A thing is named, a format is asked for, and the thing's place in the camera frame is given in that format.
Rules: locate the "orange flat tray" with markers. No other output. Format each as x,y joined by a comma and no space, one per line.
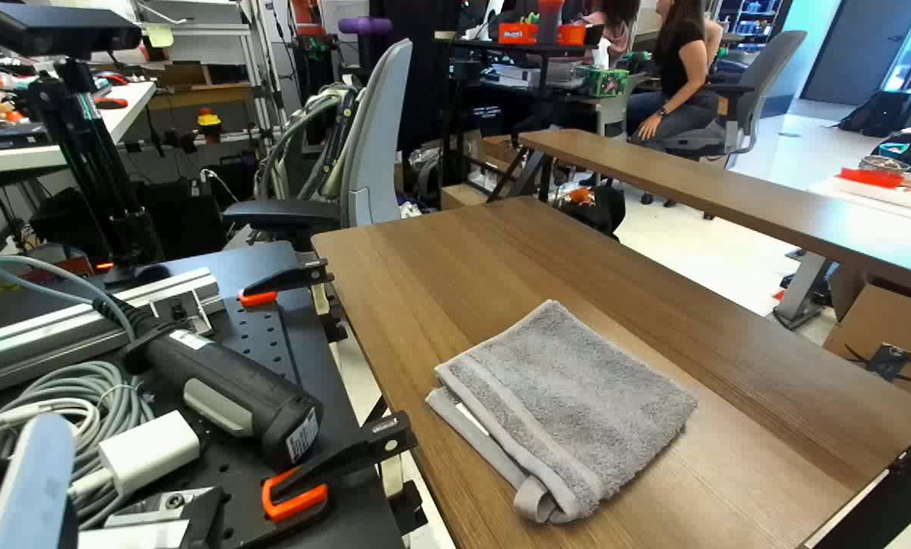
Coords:
870,178

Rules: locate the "black bag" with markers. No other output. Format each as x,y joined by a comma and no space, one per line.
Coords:
596,210

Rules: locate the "silver metal bracket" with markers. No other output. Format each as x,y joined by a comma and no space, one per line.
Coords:
158,511

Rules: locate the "green tissue box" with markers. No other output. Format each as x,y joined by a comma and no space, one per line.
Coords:
604,81

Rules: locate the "grey office chair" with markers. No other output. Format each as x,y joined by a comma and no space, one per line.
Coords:
375,145
760,84

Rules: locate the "black handheld enabling switch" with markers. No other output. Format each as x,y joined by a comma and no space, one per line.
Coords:
234,389

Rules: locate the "long wooden table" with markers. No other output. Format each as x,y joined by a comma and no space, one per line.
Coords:
729,191

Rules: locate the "camera on tripod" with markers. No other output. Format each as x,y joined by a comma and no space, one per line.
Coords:
81,152

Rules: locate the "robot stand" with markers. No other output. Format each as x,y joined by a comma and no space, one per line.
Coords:
272,351

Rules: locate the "black desk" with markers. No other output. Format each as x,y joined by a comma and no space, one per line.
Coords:
501,84

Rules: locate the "orange bin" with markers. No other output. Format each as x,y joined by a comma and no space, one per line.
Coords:
571,34
518,33

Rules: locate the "white power adapter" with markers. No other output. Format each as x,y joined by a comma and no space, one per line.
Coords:
150,451

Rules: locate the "white workbench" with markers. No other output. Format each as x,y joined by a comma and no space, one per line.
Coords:
43,156

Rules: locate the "black backpack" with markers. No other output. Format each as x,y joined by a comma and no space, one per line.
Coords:
878,113

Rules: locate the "white metal shelf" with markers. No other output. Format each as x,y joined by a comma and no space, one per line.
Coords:
211,46

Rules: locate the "aluminium profile rail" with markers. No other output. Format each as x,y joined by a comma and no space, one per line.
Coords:
59,328

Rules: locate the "person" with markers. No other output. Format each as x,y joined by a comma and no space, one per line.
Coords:
615,30
680,76

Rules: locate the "grey flat device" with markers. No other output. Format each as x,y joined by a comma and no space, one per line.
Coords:
32,488

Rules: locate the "yellow red emergency stop button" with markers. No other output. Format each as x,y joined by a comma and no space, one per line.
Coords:
209,122

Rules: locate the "purple roller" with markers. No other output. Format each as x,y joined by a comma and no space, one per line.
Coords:
365,25

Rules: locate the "grey folded towel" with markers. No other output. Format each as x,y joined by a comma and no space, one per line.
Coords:
569,396

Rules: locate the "cardboard box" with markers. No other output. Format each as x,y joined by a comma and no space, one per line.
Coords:
882,328

